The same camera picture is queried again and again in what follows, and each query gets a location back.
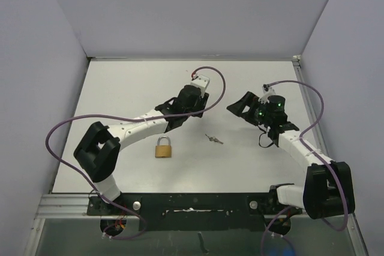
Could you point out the aluminium right frame rail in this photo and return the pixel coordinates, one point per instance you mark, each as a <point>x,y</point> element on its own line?
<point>314,118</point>

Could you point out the large brass padlock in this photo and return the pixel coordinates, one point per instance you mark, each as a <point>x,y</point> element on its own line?
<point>163,148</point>

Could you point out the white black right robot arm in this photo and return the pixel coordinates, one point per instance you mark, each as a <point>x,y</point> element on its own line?
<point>328,189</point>

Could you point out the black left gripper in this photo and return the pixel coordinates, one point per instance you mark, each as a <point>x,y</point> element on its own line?
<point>201,102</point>

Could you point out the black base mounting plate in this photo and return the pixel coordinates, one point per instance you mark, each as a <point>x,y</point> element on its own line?
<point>138,213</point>

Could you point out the aluminium frame rail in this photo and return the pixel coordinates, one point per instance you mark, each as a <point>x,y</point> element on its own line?
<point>314,118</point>
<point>62,227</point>

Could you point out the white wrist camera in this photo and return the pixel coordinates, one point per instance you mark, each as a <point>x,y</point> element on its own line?
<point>268,91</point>
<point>201,82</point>

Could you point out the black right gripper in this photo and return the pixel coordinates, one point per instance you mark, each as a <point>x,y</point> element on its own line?
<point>251,101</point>

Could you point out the aluminium front frame rail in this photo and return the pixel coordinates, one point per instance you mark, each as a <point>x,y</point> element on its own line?
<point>62,227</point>

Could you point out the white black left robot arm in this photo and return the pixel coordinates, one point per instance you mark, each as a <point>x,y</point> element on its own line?
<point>98,150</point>

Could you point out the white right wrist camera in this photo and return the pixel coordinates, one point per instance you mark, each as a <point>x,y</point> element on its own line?
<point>268,91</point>

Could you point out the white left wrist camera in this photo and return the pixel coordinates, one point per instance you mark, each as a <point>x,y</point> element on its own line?
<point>201,82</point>

